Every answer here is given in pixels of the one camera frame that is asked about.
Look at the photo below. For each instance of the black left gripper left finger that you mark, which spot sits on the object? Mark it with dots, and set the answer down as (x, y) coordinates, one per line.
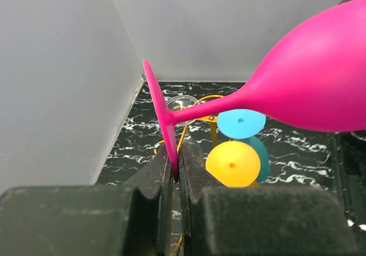
(132, 218)

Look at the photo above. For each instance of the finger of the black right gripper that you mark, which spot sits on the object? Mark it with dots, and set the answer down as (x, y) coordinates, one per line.
(350, 149)

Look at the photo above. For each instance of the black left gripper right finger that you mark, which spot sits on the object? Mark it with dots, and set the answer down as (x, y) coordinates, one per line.
(270, 220)

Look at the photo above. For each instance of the orange plastic goblet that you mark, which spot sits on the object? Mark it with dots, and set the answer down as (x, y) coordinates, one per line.
(234, 164)

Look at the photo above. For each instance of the pink plastic goblet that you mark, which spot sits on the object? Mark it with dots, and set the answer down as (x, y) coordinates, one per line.
(314, 77)

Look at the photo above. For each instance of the blue plastic goblet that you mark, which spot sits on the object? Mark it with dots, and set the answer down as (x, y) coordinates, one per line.
(243, 125)

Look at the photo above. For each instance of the gold wire glass rack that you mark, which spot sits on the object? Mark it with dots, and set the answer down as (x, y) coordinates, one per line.
(197, 116)

